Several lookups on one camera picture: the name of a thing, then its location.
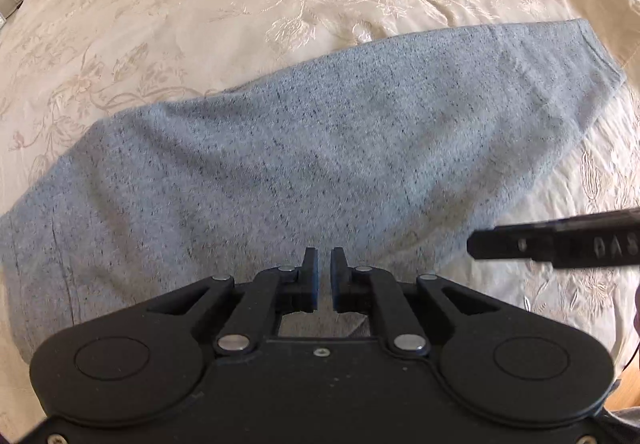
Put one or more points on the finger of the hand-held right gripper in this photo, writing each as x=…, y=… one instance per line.
x=510, y=243

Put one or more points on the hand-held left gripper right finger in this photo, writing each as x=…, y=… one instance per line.
x=338, y=280

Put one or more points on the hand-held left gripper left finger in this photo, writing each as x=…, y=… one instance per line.
x=311, y=280

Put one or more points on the grey speckled pants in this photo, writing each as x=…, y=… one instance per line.
x=310, y=139

